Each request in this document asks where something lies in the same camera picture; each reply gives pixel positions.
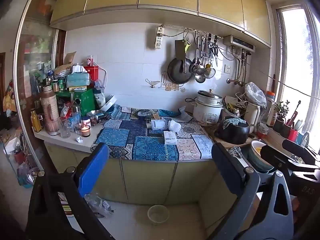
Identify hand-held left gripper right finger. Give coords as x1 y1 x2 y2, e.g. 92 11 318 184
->
207 142 294 240

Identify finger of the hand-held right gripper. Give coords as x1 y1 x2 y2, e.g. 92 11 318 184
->
260 145 303 174
282 139 320 165

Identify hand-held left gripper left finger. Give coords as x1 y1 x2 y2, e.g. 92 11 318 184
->
25 142 115 240

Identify white cardboard box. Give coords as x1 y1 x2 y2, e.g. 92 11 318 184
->
164 131 178 145

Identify red utensil cup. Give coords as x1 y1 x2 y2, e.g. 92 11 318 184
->
287 127 298 142

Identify green bowl in sink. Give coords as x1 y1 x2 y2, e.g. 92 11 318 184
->
250 140 274 173

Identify black pot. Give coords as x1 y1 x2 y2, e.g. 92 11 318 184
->
215 116 250 145

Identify potted green plant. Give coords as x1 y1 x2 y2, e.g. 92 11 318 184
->
273 100 290 133

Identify crocheted pot cloth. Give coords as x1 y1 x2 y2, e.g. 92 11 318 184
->
222 117 247 129

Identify clear floor plastic bag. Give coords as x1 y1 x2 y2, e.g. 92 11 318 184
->
84 194 114 218

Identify clear glass tumbler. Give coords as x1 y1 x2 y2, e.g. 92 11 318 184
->
59 119 71 139

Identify white kettle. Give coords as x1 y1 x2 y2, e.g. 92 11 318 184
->
244 102 262 133

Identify orange capped bottle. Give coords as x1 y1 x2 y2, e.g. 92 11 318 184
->
266 91 276 127

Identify clear blue label bottle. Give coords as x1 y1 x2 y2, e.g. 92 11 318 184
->
71 105 83 134

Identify white rice cooker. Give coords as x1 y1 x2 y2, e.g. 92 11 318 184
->
192 89 223 127

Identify metal steamer basket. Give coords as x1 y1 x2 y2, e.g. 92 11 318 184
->
86 109 109 120

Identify yellow base cabinet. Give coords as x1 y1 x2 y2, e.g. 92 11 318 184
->
44 140 240 205

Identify blue patchwork tablecloth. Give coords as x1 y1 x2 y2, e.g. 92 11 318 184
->
91 104 215 161

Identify white round basin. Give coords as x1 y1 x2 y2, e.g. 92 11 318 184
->
99 94 118 112

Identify green kitchen appliance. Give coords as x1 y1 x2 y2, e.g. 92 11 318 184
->
55 87 97 117

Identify white plastic bag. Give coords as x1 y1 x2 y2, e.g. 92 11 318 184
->
244 82 267 109

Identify white powder bag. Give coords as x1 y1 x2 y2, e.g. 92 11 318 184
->
94 89 107 108

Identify brown thermos flask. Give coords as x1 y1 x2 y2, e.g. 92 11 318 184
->
40 85 61 136

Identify yellow bottle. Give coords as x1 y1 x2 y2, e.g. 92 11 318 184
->
30 109 42 133

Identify window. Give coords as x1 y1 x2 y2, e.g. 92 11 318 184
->
275 5 320 140

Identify teal tissue box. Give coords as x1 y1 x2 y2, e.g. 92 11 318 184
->
65 72 91 88

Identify red tin box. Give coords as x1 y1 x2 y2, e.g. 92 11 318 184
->
84 65 98 89

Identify metal faucet pipes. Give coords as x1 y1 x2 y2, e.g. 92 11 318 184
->
226 51 252 87

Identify black wok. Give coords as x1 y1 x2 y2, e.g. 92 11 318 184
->
167 57 194 84

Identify hanging kitchen scissors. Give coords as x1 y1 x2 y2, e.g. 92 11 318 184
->
210 34 219 65

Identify glass display cabinet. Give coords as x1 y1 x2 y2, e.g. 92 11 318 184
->
14 0 65 180

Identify black cable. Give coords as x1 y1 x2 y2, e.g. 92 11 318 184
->
269 76 320 98

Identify glass cups wall sticker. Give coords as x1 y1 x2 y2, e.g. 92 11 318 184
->
160 71 187 92

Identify white cable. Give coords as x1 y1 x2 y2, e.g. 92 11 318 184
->
96 64 108 90

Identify white wall water heater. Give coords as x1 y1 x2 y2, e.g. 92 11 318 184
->
223 35 255 52

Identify metal hook rail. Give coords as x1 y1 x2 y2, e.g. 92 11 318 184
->
162 24 223 39

